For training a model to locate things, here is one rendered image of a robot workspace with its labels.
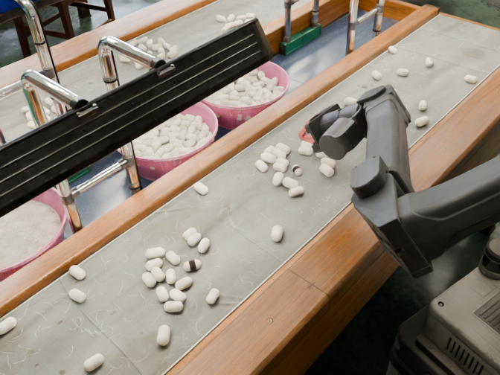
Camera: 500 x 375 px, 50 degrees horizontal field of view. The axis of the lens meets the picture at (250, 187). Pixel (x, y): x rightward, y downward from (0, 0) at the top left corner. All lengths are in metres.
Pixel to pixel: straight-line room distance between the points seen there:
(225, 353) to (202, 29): 1.24
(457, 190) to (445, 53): 1.21
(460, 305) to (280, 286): 0.54
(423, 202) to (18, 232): 0.87
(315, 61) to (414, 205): 1.26
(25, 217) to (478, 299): 1.04
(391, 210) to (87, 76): 1.25
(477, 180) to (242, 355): 0.48
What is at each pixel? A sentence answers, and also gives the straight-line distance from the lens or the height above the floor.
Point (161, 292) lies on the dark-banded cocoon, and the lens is 0.99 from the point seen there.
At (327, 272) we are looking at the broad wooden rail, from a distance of 1.00.
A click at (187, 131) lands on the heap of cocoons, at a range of 1.38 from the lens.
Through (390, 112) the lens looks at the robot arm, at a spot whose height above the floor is 1.03.
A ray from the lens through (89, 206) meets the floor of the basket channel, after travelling 1.31.
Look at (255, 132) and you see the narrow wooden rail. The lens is 1.32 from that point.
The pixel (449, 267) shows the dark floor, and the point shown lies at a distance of 2.10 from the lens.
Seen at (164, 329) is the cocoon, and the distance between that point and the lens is 0.94.
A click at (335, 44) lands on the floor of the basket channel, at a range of 1.92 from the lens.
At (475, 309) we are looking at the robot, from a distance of 1.39.
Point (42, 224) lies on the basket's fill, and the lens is 1.22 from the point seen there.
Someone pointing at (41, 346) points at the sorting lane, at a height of 0.74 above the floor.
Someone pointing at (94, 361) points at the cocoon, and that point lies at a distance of 0.94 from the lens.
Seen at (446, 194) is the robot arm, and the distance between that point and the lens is 0.59.
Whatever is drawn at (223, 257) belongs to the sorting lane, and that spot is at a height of 0.74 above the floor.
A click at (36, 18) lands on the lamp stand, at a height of 1.08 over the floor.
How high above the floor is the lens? 1.53
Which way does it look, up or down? 41 degrees down
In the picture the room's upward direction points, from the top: 2 degrees counter-clockwise
